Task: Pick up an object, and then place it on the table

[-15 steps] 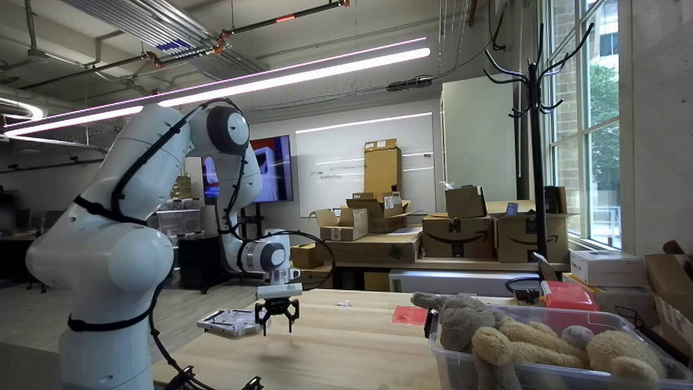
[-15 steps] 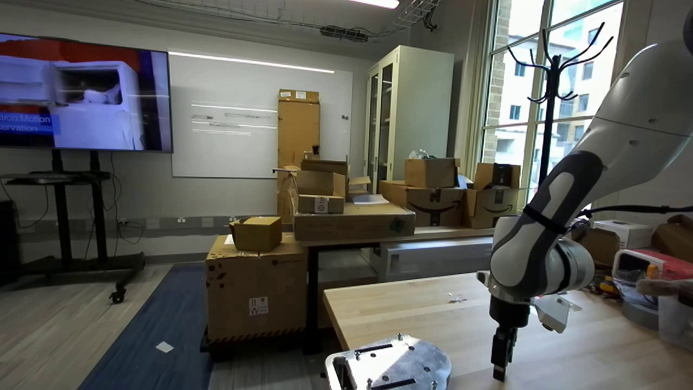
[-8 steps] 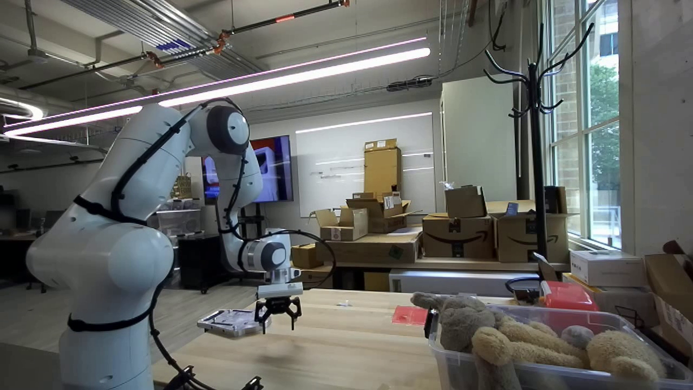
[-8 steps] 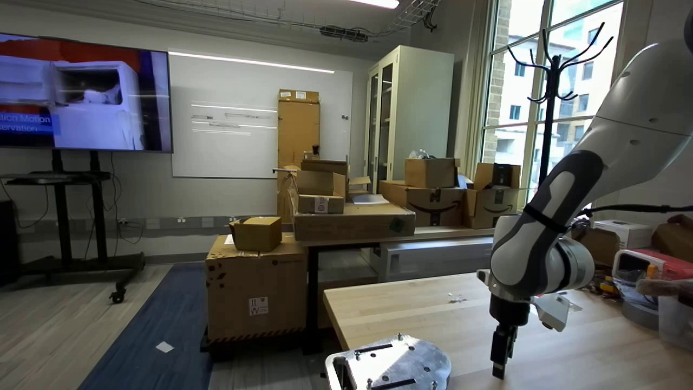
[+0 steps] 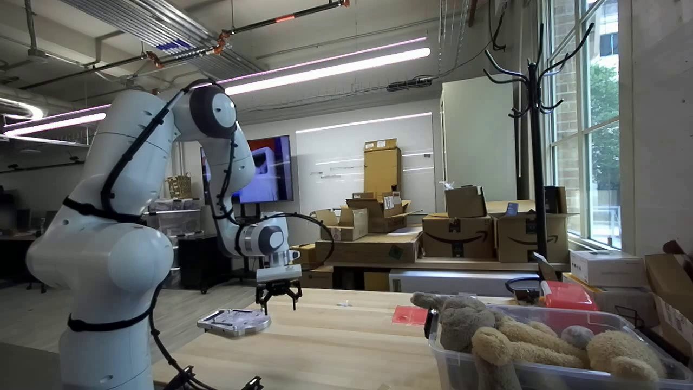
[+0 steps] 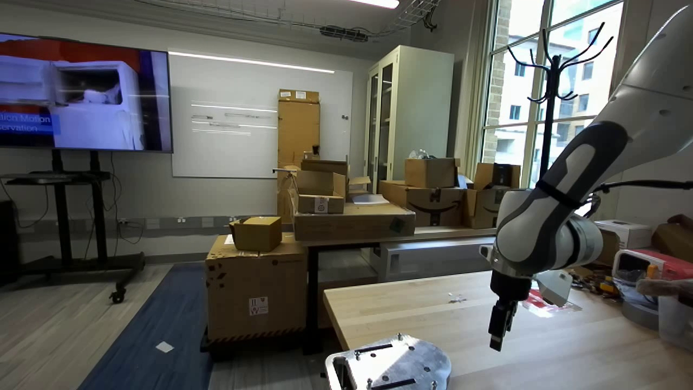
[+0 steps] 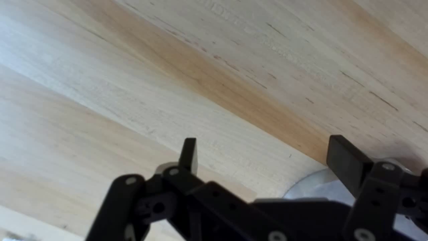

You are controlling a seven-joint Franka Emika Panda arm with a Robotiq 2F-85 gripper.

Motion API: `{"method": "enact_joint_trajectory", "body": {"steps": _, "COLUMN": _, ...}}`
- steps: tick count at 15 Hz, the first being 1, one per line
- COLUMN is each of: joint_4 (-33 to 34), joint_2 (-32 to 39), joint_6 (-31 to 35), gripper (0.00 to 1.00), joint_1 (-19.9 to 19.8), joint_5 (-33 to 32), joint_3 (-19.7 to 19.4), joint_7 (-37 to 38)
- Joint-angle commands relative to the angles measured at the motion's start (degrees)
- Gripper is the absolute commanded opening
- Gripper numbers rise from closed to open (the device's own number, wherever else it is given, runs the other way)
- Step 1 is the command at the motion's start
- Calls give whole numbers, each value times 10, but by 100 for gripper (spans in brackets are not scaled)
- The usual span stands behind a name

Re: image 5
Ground long ceiling light strip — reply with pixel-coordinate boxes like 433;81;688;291
3;35;433;139

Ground large window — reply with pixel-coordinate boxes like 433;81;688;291
539;0;625;252

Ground long grey storage box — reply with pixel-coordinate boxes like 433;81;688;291
388;269;545;298

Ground white whiteboard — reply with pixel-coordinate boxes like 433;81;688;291
295;110;439;220

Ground wall mounted display screen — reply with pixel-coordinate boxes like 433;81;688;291
237;133;297;206

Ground open flapped cardboard box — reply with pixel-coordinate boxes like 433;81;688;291
315;206;370;246

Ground tall upright cardboard box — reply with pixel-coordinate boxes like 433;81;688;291
362;137;404;202

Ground white cardboard box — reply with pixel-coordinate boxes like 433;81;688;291
567;248;651;291

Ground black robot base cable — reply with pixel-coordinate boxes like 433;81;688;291
147;285;267;390

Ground clear plastic storage bin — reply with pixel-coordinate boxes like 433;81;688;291
424;301;693;390

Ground grey plush toy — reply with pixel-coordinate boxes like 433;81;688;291
409;291;504;355

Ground small square cardboard box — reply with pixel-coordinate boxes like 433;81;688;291
297;243;326;272

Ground black cable loop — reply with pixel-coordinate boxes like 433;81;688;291
504;276;547;303

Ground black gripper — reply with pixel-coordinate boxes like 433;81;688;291
253;278;306;316

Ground small tilted cardboard box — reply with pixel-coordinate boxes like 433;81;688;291
444;185;489;222

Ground black coat rack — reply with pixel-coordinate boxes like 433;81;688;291
482;20;599;266

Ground open brown cardboard box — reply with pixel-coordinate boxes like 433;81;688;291
643;238;693;365

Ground black low cabinet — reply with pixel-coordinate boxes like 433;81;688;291
171;232;237;292

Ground red plastic container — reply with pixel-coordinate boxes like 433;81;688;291
539;280;600;312

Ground tan plush toy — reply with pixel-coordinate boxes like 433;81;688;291
584;327;669;386
470;316;590;390

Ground wide flat cardboard box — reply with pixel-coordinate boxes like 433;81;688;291
315;229;422;266

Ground brown smile logo cardboard box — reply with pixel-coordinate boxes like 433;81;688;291
495;211;572;265
421;213;499;263

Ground stacked brown cardboard boxes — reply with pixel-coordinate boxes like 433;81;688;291
344;190;417;236

